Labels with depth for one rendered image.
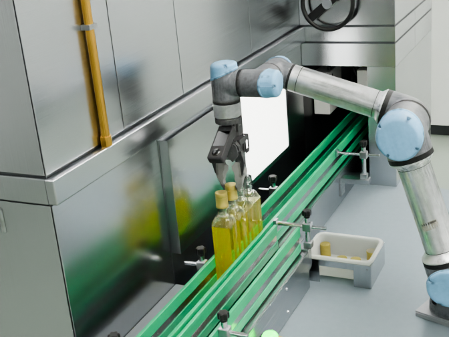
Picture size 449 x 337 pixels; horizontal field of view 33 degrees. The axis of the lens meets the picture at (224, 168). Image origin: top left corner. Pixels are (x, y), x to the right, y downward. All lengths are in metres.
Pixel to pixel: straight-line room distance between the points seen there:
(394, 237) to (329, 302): 0.48
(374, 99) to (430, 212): 0.33
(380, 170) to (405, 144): 1.23
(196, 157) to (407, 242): 0.86
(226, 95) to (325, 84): 0.27
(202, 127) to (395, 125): 0.61
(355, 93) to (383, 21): 0.92
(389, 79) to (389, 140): 1.11
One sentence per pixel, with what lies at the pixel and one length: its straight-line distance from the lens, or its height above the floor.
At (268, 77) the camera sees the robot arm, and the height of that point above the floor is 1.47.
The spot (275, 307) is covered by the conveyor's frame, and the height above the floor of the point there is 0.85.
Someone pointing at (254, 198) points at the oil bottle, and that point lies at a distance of 2.27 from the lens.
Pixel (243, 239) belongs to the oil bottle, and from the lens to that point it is 2.21.
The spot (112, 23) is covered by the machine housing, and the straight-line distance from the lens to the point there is 1.89.
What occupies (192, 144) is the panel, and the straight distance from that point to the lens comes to 2.20.
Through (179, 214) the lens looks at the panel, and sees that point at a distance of 2.16.
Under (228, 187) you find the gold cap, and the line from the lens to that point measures 2.15.
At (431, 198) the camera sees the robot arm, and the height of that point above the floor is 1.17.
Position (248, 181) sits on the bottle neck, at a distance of 2.26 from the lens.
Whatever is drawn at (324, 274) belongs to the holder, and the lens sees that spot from 2.46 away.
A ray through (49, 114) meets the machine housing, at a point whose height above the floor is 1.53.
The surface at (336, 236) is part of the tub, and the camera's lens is 2.56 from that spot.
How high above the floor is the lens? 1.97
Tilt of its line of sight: 21 degrees down
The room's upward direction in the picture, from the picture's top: 5 degrees counter-clockwise
